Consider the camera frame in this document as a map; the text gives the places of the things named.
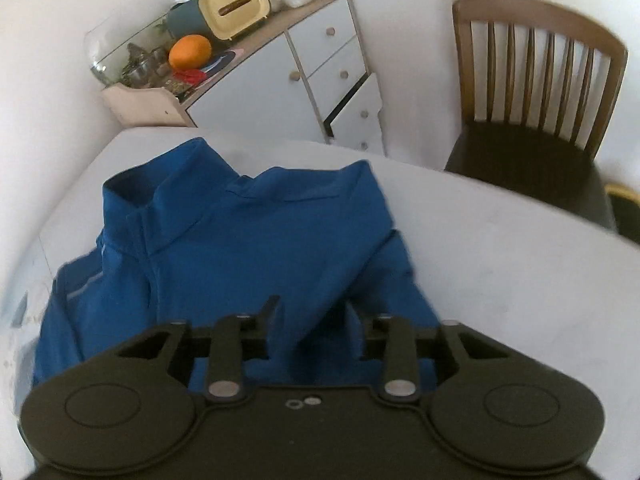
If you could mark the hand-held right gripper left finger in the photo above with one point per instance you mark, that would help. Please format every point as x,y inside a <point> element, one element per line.
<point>267,320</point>

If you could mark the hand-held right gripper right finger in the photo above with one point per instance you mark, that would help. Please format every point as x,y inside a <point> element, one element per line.
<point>372,340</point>

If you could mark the blue long-sleeved shirt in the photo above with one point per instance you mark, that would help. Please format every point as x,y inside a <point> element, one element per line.
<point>250,240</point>

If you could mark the slatted wooden chair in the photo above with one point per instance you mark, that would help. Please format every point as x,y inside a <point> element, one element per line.
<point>525,170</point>

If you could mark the white and wood sideboard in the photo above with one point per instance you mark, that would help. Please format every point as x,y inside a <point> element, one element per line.
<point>260,90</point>

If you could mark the red item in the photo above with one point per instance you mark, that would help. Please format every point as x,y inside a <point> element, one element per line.
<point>190,76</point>

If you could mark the orange fruit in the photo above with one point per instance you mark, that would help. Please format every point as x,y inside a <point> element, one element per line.
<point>190,52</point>

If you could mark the yellow-rimmed dark object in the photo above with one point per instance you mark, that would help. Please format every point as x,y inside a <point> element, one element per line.
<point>622,210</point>

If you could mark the clear glass container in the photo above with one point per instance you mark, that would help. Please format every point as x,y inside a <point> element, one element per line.
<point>107,55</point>

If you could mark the cream and teal tissue box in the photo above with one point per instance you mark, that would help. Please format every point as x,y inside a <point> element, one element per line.
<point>235,5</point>

